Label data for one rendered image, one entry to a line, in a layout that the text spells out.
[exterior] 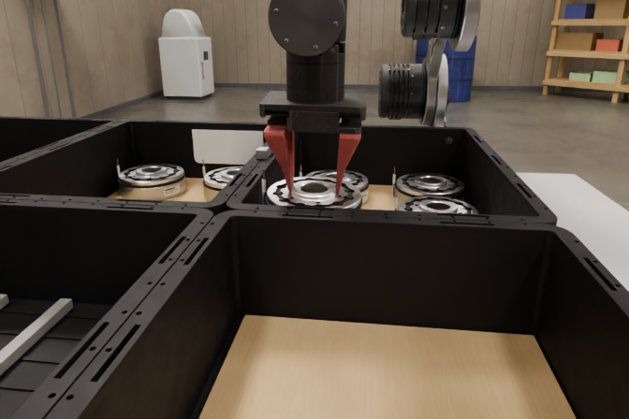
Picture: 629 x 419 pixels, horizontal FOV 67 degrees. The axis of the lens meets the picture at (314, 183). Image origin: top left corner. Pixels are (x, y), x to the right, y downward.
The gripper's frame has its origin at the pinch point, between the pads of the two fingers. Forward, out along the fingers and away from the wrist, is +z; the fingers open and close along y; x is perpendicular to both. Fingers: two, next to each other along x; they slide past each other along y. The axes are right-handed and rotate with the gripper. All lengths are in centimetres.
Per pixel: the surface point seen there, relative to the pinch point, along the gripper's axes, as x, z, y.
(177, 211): -9.7, -0.5, -11.4
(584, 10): 751, 3, 331
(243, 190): -3.4, -0.2, -6.9
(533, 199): -3.1, -0.7, 21.4
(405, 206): 11.2, 7.2, 11.0
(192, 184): 25.8, 11.8, -23.6
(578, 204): 58, 25, 55
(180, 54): 649, 68, -267
